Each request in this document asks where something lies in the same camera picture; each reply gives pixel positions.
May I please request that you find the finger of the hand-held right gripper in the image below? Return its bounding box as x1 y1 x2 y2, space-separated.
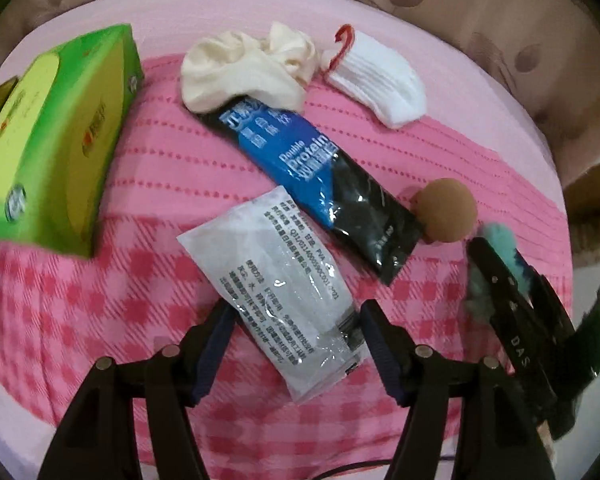
517 255 576 346
467 237 531 341

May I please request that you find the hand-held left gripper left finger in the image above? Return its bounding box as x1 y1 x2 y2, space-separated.
37 300 238 480

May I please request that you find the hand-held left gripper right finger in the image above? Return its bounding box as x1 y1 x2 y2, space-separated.
359 300 556 480

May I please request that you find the green fluffy cloth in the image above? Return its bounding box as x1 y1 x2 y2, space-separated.
462 222 536 321

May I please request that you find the white plastic packet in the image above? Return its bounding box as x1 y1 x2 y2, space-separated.
176 185 373 403

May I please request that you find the blue and black snack packet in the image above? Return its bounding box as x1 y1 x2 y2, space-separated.
200 100 428 285

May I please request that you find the white sock with red hook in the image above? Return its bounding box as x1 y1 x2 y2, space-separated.
320 24 427 128

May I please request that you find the cream cloth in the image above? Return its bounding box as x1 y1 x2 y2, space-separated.
181 21 318 113

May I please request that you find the brown makeup sponge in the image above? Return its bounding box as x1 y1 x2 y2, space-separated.
412 178 478 244

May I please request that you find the green tissue box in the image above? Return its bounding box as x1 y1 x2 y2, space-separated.
0 23 145 260

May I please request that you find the light pink sheet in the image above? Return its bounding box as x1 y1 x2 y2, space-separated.
0 0 576 480

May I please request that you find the black cable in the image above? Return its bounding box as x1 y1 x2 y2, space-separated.
305 457 398 480

